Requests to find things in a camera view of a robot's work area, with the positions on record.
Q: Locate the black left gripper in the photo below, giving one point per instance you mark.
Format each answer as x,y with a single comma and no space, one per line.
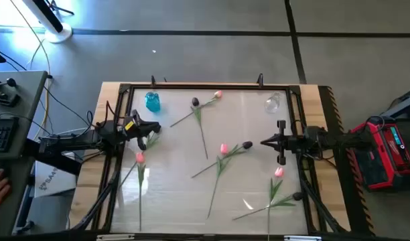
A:
139,129

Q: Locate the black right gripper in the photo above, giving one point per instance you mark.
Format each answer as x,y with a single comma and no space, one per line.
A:
293,142

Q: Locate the black artificial tulip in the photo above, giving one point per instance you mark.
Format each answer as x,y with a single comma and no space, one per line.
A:
152,140
247,145
195,101

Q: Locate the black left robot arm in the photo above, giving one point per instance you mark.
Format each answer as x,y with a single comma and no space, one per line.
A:
108,132

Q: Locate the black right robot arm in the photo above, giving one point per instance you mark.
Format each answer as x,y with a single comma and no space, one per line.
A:
319,139

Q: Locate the blue glass vase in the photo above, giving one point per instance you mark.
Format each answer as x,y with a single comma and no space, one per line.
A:
152,103

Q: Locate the clear glass vase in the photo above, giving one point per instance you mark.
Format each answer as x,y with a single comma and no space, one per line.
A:
272,104

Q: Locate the yellow tape tag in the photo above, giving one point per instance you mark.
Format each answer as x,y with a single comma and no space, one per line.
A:
129,126

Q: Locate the black desk support beam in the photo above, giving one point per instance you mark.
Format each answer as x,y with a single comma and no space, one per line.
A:
57,162

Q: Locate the black yellow hazard strip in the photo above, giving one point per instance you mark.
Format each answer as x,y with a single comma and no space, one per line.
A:
355,201

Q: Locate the red black power station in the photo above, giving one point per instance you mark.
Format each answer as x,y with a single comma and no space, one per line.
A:
382,157

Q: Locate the white printed box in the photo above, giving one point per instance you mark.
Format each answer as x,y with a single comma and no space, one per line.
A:
52,180

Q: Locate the grey desk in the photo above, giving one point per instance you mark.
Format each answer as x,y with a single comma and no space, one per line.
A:
27,100

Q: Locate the white tower fan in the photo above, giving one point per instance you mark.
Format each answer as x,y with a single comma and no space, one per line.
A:
59,35

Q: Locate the dark grey cart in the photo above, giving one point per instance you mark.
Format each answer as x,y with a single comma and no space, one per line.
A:
406,103

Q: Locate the black round knob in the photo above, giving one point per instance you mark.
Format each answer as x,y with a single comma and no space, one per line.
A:
11,82

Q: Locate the black keyboard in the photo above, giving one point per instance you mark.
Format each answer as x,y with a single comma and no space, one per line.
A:
2,134

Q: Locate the black aluminium table frame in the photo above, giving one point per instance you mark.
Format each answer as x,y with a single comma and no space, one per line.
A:
208,86

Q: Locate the silver metal bracket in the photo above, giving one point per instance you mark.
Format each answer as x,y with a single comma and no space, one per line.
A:
114,237
302,238

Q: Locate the black desk mount clamp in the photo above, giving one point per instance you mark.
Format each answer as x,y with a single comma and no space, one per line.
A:
9,100

